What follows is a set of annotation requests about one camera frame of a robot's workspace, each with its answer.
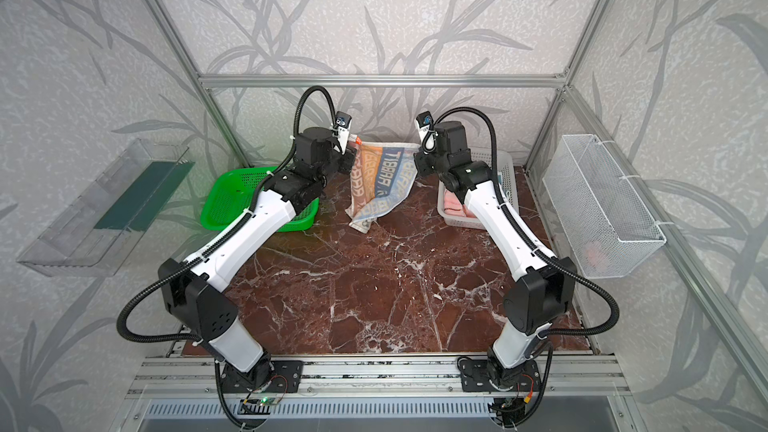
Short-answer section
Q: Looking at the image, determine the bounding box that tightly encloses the white wire mesh basket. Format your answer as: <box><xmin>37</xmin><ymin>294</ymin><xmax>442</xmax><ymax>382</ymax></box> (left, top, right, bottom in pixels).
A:
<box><xmin>543</xmin><ymin>134</ymin><xmax>666</xmax><ymax>280</ymax></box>

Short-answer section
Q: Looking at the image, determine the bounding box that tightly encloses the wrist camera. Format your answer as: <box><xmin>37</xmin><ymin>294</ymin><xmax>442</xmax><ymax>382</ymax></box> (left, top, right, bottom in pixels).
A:
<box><xmin>415</xmin><ymin>111</ymin><xmax>435</xmax><ymax>153</ymax></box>
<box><xmin>334</xmin><ymin>111</ymin><xmax>352</xmax><ymax>155</ymax></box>

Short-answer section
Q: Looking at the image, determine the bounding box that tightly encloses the white plastic basket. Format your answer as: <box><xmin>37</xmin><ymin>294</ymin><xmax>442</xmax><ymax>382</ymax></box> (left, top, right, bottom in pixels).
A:
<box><xmin>437</xmin><ymin>150</ymin><xmax>519</xmax><ymax>230</ymax></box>

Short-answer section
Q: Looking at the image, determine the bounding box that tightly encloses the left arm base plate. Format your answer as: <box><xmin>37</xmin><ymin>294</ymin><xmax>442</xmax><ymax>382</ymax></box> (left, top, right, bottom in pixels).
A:
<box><xmin>220</xmin><ymin>360</ymin><xmax>304</xmax><ymax>394</ymax></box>

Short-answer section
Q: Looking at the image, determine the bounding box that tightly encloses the cream lettered towel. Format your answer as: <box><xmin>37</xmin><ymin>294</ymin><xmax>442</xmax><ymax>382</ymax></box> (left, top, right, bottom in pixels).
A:
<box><xmin>346</xmin><ymin>138</ymin><xmax>418</xmax><ymax>233</ymax></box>

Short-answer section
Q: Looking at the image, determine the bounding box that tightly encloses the pink object in wire basket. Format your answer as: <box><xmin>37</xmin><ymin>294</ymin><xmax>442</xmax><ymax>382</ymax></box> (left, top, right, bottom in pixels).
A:
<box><xmin>584</xmin><ymin>242</ymin><xmax>610</xmax><ymax>273</ymax></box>

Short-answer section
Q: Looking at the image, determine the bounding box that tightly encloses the pink towel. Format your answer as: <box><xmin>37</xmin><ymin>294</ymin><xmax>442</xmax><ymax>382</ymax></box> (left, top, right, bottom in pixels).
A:
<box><xmin>443</xmin><ymin>190</ymin><xmax>475</xmax><ymax>218</ymax></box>

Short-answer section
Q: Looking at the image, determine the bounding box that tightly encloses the aluminium front rail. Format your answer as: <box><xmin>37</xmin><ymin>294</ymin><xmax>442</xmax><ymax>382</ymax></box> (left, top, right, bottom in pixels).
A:
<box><xmin>126</xmin><ymin>353</ymin><xmax>631</xmax><ymax>399</ymax></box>

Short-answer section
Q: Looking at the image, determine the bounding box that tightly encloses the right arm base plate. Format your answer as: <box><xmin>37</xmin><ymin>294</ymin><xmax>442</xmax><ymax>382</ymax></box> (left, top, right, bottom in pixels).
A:
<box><xmin>456</xmin><ymin>356</ymin><xmax>541</xmax><ymax>395</ymax></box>

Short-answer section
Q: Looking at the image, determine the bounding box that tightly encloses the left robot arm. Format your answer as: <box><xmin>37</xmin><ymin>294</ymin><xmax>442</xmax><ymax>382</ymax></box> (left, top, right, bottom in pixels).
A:
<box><xmin>159</xmin><ymin>125</ymin><xmax>355</xmax><ymax>374</ymax></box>

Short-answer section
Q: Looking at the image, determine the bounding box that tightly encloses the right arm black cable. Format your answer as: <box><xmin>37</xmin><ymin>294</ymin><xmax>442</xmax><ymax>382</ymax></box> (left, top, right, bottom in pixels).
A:
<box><xmin>433</xmin><ymin>106</ymin><xmax>620</xmax><ymax>337</ymax></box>

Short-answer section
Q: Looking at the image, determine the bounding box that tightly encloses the green plastic basket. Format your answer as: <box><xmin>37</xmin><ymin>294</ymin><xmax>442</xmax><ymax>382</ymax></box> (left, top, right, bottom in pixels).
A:
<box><xmin>200</xmin><ymin>167</ymin><xmax>319</xmax><ymax>233</ymax></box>

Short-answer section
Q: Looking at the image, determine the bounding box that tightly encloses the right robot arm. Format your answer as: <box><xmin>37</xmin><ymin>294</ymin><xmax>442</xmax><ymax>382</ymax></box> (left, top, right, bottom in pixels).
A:
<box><xmin>414</xmin><ymin>112</ymin><xmax>575</xmax><ymax>374</ymax></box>

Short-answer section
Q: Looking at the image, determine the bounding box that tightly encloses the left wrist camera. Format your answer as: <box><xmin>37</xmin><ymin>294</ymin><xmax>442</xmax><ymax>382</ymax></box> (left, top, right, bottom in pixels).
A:
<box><xmin>334</xmin><ymin>111</ymin><xmax>352</xmax><ymax>155</ymax></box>

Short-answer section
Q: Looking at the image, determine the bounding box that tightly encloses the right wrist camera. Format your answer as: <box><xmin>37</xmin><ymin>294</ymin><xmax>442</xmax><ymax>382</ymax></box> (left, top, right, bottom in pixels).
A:
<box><xmin>415</xmin><ymin>111</ymin><xmax>435</xmax><ymax>153</ymax></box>

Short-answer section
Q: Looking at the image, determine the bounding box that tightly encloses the clear acrylic wall shelf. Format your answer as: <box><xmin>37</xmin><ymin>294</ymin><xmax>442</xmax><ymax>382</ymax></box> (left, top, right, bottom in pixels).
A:
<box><xmin>17</xmin><ymin>139</ymin><xmax>195</xmax><ymax>277</ymax></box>

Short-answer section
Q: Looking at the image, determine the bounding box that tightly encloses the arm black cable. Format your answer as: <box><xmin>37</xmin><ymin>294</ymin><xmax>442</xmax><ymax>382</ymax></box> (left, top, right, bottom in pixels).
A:
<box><xmin>433</xmin><ymin>106</ymin><xmax>620</xmax><ymax>337</ymax></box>
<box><xmin>116</xmin><ymin>85</ymin><xmax>338</xmax><ymax>344</ymax></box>

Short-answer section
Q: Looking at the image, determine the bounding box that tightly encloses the aluminium cage frame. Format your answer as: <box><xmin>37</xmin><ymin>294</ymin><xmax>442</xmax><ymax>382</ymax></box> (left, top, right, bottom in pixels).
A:
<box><xmin>142</xmin><ymin>0</ymin><xmax>767</xmax><ymax>400</ymax></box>

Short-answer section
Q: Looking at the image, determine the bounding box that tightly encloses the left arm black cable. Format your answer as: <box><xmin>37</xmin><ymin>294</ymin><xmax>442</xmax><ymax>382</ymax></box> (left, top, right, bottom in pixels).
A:
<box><xmin>116</xmin><ymin>85</ymin><xmax>338</xmax><ymax>344</ymax></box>

